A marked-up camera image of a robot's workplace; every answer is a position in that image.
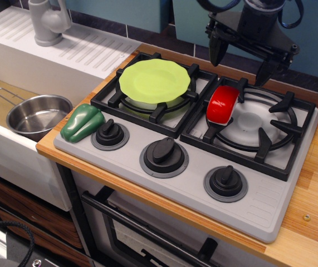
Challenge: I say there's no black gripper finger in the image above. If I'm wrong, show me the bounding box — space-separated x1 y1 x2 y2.
255 58 280 87
209 31 228 66

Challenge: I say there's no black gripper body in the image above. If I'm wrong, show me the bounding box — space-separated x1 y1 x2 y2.
205 1 300 70

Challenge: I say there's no red salmon sushi toy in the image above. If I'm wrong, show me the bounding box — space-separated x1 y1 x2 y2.
206 85 239 126

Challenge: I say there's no left black burner grate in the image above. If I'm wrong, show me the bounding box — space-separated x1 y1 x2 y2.
91 52 218 138

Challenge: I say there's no black burner grate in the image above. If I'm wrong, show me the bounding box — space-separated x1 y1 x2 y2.
91 52 218 138
180 77 318 181

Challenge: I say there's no right black burner grate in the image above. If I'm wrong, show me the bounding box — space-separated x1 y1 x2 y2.
180 77 318 181

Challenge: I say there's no light green plastic plate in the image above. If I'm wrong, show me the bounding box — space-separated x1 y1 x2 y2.
119 59 191 104

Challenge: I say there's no grey toy stove top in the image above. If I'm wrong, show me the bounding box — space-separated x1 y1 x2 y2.
53 75 318 244

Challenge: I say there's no middle black stove knob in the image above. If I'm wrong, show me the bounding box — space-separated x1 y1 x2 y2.
139 137 189 179

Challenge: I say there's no black stove knob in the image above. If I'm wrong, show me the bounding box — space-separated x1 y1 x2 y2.
91 119 130 151
203 165 248 203
139 137 189 179

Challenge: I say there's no right black stove knob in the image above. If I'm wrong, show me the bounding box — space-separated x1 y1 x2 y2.
203 165 248 203

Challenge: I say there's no left black stove knob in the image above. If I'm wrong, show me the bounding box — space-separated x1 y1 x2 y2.
91 119 130 151

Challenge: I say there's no green toy bell pepper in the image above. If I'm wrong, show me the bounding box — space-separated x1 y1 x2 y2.
60 103 106 143

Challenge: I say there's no grey toy faucet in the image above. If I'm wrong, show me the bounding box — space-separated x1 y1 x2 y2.
28 0 71 47

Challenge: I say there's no small steel saucepan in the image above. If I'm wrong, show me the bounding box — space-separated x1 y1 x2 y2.
0 87 73 142

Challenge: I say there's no toy oven door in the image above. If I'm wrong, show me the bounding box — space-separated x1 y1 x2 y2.
72 172 272 266

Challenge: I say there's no white toy sink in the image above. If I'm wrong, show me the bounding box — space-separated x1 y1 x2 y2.
0 7 140 211

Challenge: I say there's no teal wall box right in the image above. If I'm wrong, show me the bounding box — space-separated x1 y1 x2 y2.
173 0 318 77

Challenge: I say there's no teal wall box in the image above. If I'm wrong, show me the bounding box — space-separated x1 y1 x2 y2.
66 0 170 33
173 0 318 77

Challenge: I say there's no teal wall box left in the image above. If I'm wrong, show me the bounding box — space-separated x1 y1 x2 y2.
66 0 170 33

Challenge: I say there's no black oven door handle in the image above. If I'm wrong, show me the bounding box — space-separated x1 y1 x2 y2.
81 187 218 266

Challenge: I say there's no black braided cable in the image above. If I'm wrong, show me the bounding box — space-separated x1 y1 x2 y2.
0 220 36 267

